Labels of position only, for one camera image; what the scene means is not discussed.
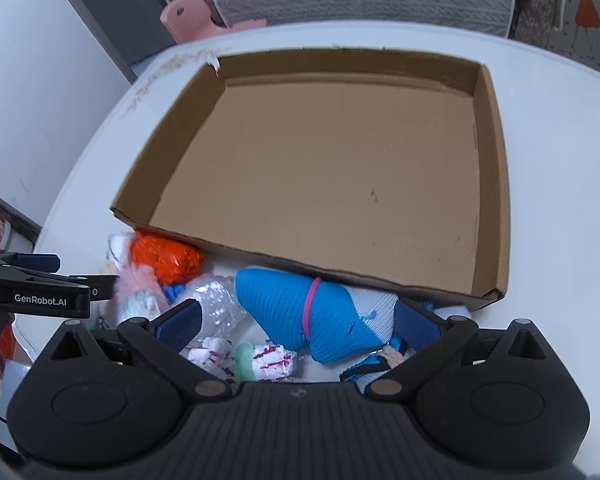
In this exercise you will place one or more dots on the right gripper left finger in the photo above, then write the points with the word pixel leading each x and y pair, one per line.
pixel 159 343

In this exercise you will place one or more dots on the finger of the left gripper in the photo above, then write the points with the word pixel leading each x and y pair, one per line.
pixel 101 286
pixel 35 262

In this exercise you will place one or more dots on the pink plastic child stool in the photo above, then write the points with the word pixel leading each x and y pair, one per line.
pixel 190 20

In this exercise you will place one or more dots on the pink fluffy sock bundle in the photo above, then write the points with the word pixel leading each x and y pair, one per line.
pixel 137 293

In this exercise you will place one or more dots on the orange plastic bag bundle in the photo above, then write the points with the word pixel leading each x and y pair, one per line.
pixel 173 262

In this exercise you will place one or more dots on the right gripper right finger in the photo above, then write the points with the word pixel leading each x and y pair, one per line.
pixel 436 341

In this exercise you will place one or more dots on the clear plastic bag bundle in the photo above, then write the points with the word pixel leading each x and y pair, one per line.
pixel 221 312

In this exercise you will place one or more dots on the white purple patterned sock roll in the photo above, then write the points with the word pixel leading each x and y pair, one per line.
pixel 243 363

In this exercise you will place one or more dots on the blue sock roll pink band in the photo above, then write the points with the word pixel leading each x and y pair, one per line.
pixel 331 321

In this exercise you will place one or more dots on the brown cardboard tray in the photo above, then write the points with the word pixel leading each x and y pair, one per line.
pixel 377 168

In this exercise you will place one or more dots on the white and blue sock roll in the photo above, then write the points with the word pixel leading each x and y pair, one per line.
pixel 380 364

